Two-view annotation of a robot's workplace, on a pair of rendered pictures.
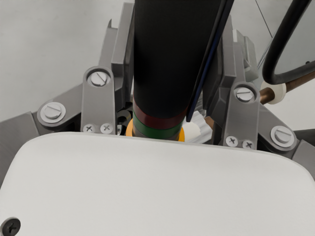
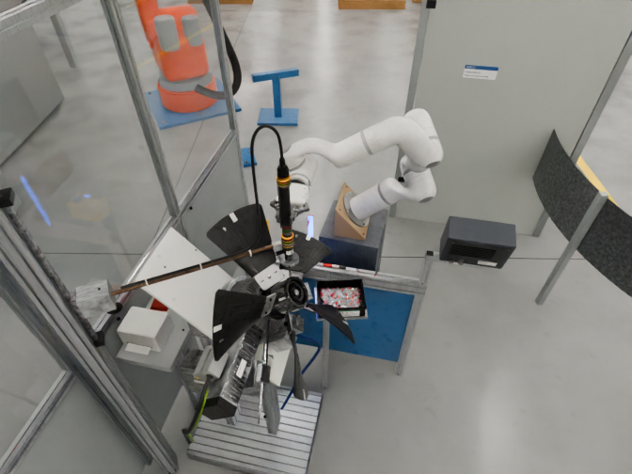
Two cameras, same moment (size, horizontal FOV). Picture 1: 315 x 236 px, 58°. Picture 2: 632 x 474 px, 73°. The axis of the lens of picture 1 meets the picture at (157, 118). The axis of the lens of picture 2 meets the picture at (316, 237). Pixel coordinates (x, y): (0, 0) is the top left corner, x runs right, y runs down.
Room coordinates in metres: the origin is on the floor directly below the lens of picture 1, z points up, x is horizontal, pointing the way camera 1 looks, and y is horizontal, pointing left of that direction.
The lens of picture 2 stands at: (1.07, 0.37, 2.40)
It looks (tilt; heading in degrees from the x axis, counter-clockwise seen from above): 44 degrees down; 196
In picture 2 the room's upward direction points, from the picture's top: straight up
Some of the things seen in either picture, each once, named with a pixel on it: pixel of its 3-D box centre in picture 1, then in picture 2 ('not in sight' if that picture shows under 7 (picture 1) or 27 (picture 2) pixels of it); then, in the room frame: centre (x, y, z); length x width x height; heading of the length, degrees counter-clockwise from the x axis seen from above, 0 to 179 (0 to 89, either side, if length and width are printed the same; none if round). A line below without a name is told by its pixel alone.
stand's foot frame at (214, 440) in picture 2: not in sight; (258, 424); (0.24, -0.19, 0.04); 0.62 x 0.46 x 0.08; 93
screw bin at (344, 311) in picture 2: not in sight; (339, 298); (-0.11, 0.16, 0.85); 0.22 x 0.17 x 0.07; 108
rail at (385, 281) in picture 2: not in sight; (332, 273); (-0.27, 0.08, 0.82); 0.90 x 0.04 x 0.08; 93
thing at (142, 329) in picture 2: not in sight; (144, 332); (0.32, -0.57, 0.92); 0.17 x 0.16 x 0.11; 93
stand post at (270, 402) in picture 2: not in sight; (269, 393); (0.24, -0.10, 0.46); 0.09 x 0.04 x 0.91; 3
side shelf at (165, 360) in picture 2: not in sight; (164, 327); (0.24, -0.54, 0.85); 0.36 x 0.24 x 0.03; 3
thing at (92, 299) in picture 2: not in sight; (94, 299); (0.49, -0.49, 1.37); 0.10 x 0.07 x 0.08; 128
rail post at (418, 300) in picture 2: not in sight; (407, 337); (-0.29, 0.51, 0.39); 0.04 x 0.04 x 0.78; 3
